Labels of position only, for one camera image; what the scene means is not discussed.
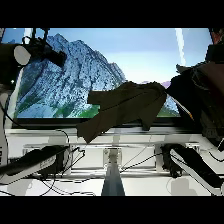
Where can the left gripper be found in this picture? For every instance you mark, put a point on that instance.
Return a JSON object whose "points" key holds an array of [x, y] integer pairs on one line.
{"points": [[57, 57]]}

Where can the brown garment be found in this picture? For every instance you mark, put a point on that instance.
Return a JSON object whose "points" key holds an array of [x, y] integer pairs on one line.
{"points": [[126, 103]]}

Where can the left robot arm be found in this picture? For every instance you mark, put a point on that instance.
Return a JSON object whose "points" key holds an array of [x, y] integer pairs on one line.
{"points": [[20, 165]]}

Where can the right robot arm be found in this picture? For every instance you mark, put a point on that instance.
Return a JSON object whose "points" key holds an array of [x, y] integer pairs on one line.
{"points": [[196, 166]]}

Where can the silver frame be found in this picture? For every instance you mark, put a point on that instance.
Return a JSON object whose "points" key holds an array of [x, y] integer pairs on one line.
{"points": [[113, 160]]}

